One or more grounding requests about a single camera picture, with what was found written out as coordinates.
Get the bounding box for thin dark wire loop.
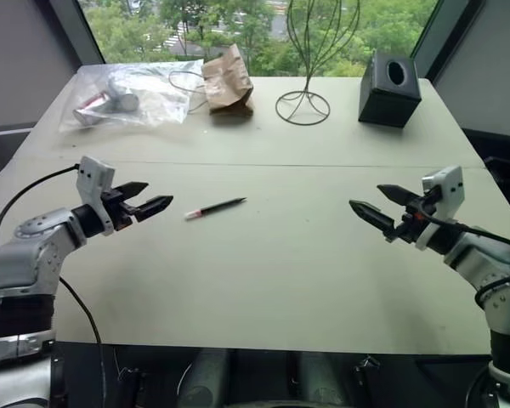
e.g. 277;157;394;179
167;69;208;115

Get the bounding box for dark wire stand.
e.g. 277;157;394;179
275;0;362;126

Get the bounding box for silver can with red label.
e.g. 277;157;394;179
71;93;112;128

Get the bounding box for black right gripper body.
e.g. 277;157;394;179
392;186;443;245

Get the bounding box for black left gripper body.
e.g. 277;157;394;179
100;189;137;231

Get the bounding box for clear plastic bag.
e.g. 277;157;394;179
59;59;206;135

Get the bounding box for crumpled brown paper bag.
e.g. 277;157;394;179
200;42;255;116

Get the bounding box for black pen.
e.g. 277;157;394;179
198;196;249;216

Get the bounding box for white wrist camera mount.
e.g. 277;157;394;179
75;155;116;237
415;165;467;250

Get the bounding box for black box with round hole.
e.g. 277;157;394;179
357;48;423;130

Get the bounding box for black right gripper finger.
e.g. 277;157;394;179
348;200;398;244
376;184;422;207

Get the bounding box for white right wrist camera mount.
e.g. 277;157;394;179
415;165;467;250

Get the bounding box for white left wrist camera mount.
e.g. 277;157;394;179
75;155;116;237

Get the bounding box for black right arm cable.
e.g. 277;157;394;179
422;212;510;308

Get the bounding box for black table clamp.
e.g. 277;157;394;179
112;365;149;388
351;355;383;384

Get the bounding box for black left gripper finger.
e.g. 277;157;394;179
128;195;174;223
117;181;150;201

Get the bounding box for silver metal can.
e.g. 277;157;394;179
106;71;140;114

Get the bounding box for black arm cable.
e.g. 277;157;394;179
0;163;104;346
422;212;510;308

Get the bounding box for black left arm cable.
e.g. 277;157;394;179
0;163;104;346

